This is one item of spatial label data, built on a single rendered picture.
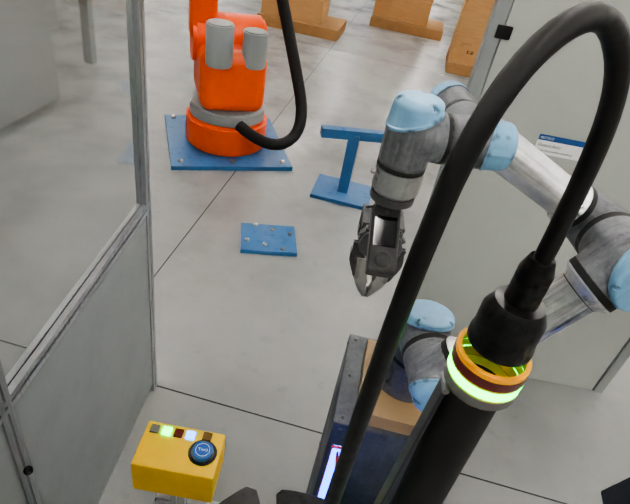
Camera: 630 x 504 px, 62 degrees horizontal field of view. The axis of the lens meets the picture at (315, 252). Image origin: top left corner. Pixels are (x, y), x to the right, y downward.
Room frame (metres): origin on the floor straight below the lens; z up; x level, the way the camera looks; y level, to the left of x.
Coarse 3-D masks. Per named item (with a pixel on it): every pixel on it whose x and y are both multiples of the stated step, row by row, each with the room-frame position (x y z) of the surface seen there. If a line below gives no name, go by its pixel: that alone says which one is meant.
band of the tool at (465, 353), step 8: (464, 328) 0.24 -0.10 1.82; (464, 336) 0.24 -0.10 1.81; (456, 344) 0.22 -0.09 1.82; (464, 344) 0.24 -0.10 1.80; (464, 352) 0.22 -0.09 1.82; (472, 352) 0.24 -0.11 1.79; (464, 360) 0.21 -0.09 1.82; (472, 360) 0.24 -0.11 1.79; (480, 360) 0.24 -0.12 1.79; (488, 360) 0.24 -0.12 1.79; (448, 368) 0.22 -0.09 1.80; (456, 368) 0.21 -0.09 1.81; (472, 368) 0.21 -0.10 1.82; (480, 368) 0.21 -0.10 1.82; (488, 368) 0.24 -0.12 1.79; (496, 368) 0.24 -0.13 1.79; (504, 368) 0.23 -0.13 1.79; (512, 368) 0.23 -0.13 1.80; (520, 368) 0.23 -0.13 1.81; (528, 368) 0.21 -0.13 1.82; (480, 376) 0.20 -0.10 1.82; (488, 376) 0.20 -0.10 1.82; (496, 376) 0.20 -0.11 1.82; (504, 376) 0.23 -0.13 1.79; (512, 376) 0.23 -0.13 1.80; (520, 376) 0.21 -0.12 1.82; (472, 384) 0.20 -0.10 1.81; (504, 384) 0.20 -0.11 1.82; (512, 384) 0.20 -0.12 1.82; (512, 392) 0.20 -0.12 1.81
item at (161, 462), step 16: (144, 432) 0.60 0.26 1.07; (160, 432) 0.61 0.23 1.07; (144, 448) 0.57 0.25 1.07; (160, 448) 0.57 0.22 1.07; (176, 448) 0.58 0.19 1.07; (192, 448) 0.58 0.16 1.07; (224, 448) 0.62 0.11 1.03; (144, 464) 0.53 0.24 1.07; (160, 464) 0.54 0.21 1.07; (176, 464) 0.55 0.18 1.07; (192, 464) 0.55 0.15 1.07; (208, 464) 0.56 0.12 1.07; (144, 480) 0.53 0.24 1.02; (160, 480) 0.53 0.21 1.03; (176, 480) 0.53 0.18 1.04; (192, 480) 0.53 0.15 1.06; (208, 480) 0.53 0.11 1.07; (192, 496) 0.53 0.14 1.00; (208, 496) 0.53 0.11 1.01
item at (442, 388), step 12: (444, 384) 0.22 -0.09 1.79; (432, 396) 0.22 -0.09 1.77; (432, 408) 0.22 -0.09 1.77; (420, 420) 0.22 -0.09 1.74; (420, 432) 0.22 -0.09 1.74; (408, 444) 0.22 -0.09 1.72; (408, 456) 0.22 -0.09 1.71; (396, 468) 0.22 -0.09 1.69; (396, 480) 0.22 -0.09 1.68; (384, 492) 0.22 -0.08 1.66
